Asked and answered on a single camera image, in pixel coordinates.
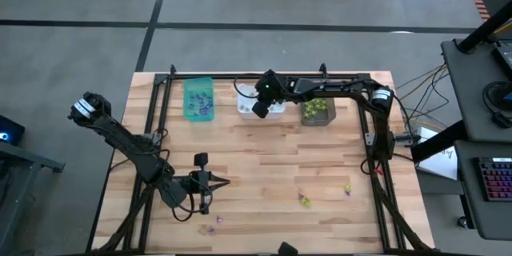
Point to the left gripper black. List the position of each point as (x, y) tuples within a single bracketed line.
[(198, 184)]

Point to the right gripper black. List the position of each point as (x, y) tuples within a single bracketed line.
[(272, 90)]

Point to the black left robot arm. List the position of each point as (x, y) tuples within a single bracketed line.
[(132, 148)]

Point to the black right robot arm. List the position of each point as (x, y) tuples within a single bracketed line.
[(332, 86)]

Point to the white plastic bin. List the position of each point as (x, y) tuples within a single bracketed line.
[(244, 100)]

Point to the green translucent plastic bin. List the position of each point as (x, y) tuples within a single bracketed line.
[(200, 84)]

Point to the grey translucent plastic bin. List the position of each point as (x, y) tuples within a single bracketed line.
[(326, 118)]

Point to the black rounded object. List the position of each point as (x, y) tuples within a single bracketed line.
[(288, 249)]

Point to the grey metal table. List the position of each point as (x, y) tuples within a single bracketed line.
[(24, 160)]

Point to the black diagonal beam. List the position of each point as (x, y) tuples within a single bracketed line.
[(440, 142)]

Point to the white paper sheet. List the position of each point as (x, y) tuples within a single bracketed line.
[(440, 164)]

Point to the black device with blue light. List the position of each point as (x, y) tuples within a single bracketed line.
[(8, 132)]

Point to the grey side desk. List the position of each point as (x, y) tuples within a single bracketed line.
[(466, 208), (468, 72)]

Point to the black round coiled device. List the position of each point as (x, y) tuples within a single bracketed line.
[(486, 98)]

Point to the black caster wheel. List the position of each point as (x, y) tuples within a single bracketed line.
[(463, 222)]

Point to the black diagonal pole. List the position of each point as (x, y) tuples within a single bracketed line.
[(484, 28)]

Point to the black power adapter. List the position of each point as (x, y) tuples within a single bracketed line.
[(502, 120)]

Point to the blue backlit keyboard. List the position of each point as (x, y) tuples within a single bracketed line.
[(496, 178)]

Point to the dark laptop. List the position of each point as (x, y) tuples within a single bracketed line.
[(505, 58)]

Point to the black aluminium table frame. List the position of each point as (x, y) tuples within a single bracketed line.
[(200, 76)]

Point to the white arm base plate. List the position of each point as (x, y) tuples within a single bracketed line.
[(370, 139)]

